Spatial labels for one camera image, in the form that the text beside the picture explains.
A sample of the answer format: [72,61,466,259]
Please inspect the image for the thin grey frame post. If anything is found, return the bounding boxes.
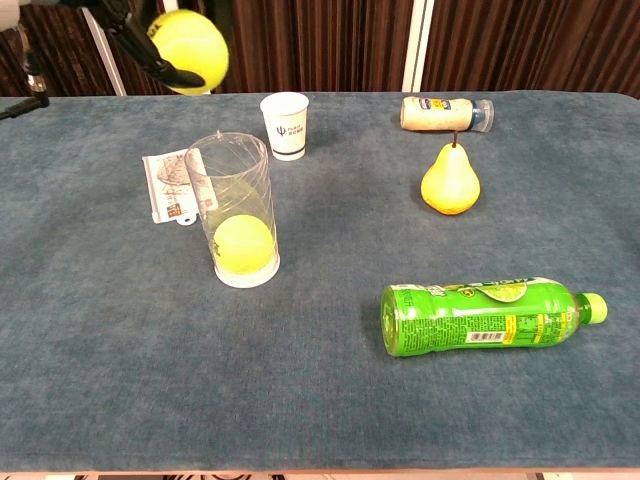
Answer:
[79,7,128,97]

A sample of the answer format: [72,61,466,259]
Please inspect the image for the green drink bottle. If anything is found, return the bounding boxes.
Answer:
[378,276,610,359]

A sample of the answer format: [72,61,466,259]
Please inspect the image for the blue table cloth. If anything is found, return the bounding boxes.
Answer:
[0,90,640,474]

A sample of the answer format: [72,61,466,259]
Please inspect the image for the white paper cup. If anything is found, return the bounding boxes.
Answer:
[259,91,311,162]

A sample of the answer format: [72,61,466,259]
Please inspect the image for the dark brown curtain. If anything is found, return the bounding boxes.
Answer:
[0,0,640,99]

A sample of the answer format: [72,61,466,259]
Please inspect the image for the clear plastic ball tube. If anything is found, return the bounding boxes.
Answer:
[183,130,282,290]

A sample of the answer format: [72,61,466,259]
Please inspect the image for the yellow pear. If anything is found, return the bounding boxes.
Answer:
[420,130,482,217]

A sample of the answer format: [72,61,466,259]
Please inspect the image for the white frame post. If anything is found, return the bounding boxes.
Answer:
[401,0,435,93]

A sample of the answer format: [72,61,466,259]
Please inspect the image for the beige mayonnaise squeeze bottle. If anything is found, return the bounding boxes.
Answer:
[399,95,495,134]

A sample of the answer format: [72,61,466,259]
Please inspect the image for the yellow-green tennis ball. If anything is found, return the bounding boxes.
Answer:
[212,213,276,275]
[146,8,231,97]

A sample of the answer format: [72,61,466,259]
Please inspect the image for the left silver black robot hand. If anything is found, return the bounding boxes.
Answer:
[0,0,207,122]

